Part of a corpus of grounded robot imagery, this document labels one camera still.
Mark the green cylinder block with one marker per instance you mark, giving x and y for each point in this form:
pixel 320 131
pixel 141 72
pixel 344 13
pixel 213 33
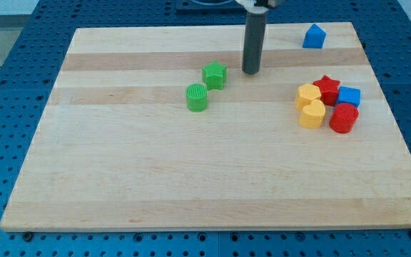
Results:
pixel 196 97

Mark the blue cube block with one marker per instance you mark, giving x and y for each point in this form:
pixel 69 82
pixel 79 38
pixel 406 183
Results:
pixel 348 95

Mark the red cylinder block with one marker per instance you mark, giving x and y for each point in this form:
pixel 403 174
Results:
pixel 343 118

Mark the dark blue base plate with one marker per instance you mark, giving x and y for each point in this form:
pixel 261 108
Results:
pixel 207 6

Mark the green star block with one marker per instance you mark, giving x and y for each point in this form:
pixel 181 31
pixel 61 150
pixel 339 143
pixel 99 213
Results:
pixel 214 75

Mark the wooden board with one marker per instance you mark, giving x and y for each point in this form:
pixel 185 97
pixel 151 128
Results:
pixel 117 148

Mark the white robot end-effector mount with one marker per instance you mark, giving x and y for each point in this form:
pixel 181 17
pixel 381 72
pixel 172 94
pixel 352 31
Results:
pixel 259 6

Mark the yellow heart block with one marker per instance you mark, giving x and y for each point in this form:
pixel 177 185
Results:
pixel 312 115

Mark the red star block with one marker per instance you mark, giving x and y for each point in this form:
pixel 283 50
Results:
pixel 329 89

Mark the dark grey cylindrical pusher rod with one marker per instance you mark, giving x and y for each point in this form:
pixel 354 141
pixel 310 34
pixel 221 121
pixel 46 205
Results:
pixel 253 42

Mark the yellow hexagon block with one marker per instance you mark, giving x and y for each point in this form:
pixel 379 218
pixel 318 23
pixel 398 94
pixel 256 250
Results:
pixel 305 94

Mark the blue pentagon block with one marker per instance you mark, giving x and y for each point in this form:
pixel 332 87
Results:
pixel 314 37

